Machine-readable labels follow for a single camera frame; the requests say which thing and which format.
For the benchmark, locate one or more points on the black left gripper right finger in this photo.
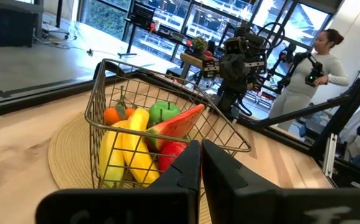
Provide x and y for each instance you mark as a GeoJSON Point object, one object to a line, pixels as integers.
{"type": "Point", "coordinates": [229, 186]}

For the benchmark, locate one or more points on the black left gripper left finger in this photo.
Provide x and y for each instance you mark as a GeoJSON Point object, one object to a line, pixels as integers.
{"type": "Point", "coordinates": [173, 186]}

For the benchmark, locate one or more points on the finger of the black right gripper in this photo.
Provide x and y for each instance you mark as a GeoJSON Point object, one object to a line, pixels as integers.
{"type": "Point", "coordinates": [228, 73]}
{"type": "Point", "coordinates": [241, 73]}

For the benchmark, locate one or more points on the red apple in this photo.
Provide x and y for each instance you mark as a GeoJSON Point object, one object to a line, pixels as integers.
{"type": "Point", "coordinates": [170, 154]}

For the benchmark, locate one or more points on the yellow banana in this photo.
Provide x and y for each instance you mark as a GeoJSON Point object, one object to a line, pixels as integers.
{"type": "Point", "coordinates": [139, 149]}
{"type": "Point", "coordinates": [111, 155]}

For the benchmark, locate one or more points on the red watermelon slice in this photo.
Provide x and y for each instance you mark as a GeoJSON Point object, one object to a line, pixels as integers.
{"type": "Point", "coordinates": [176, 127]}

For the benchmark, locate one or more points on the green apple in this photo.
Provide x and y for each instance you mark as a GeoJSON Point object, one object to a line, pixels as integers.
{"type": "Point", "coordinates": [164, 112]}

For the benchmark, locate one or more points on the orange tangerine with leaf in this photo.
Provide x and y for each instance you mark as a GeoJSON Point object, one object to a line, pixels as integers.
{"type": "Point", "coordinates": [111, 115]}

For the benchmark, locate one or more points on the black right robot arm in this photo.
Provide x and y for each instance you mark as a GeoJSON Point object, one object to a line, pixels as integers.
{"type": "Point", "coordinates": [229, 102]}

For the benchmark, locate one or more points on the wooden desk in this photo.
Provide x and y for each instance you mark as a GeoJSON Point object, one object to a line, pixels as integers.
{"type": "Point", "coordinates": [192, 60]}

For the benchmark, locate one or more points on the green potted plant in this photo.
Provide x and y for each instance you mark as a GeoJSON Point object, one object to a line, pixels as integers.
{"type": "Point", "coordinates": [200, 45]}

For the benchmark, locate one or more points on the person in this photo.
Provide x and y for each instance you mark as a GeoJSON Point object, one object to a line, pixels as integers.
{"type": "Point", "coordinates": [298, 90]}

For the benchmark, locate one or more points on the black hand-held gripper device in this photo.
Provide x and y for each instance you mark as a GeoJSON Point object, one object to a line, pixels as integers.
{"type": "Point", "coordinates": [313, 74]}

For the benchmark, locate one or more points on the black stand with tilted top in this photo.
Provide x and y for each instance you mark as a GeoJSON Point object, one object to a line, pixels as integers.
{"type": "Point", "coordinates": [140, 15]}

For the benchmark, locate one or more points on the silver aluminium extrusion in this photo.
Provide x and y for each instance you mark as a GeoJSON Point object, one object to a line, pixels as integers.
{"type": "Point", "coordinates": [329, 155]}

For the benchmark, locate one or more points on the round woven placemat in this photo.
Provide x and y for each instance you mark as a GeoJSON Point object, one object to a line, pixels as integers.
{"type": "Point", "coordinates": [67, 155]}

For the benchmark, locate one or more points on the black computer tower blue lights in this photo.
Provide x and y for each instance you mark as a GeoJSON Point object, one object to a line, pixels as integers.
{"type": "Point", "coordinates": [8, 25]}

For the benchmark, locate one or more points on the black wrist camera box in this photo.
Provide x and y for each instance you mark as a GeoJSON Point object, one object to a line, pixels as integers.
{"type": "Point", "coordinates": [234, 46]}

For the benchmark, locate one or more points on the black frame strut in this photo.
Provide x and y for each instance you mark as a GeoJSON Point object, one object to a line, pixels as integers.
{"type": "Point", "coordinates": [347, 121]}

